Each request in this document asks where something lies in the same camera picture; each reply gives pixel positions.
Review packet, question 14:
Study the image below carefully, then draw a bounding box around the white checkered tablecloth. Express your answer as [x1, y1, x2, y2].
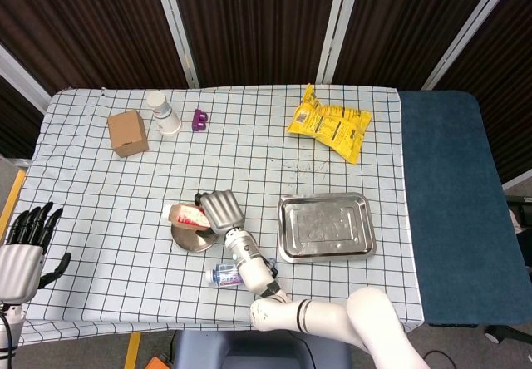
[0, 85, 425, 347]

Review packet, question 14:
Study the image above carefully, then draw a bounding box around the brown cardboard box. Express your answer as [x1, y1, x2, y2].
[107, 110, 150, 159]

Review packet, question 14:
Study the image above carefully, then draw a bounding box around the black floor cable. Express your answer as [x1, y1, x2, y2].
[421, 350, 444, 369]

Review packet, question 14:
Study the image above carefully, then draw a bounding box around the orange object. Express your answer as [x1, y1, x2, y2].
[143, 355, 175, 369]

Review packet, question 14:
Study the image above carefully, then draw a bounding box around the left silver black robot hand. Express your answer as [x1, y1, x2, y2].
[0, 201, 72, 306]

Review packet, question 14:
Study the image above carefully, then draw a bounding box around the purple plastic block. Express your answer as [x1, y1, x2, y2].
[191, 109, 209, 132]

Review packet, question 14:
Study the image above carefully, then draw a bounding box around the brown sauce bottle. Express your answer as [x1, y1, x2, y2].
[165, 202, 213, 231]

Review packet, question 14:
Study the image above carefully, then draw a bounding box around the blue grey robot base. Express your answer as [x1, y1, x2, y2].
[172, 329, 375, 369]

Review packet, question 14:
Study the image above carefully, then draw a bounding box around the white paper cup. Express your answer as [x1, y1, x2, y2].
[145, 91, 183, 138]

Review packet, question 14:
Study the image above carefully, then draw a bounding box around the round steel plate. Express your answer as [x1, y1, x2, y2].
[170, 219, 221, 254]

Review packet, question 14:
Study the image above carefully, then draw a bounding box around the rectangular steel tray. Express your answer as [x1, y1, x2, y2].
[277, 192, 377, 264]

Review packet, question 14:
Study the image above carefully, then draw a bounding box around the yellow snack bag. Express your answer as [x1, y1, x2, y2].
[286, 82, 373, 165]

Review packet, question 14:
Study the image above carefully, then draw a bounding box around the brown partition with white frames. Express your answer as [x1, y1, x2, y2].
[0, 0, 532, 191]

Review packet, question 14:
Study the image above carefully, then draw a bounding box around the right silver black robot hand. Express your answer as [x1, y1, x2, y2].
[194, 189, 245, 237]

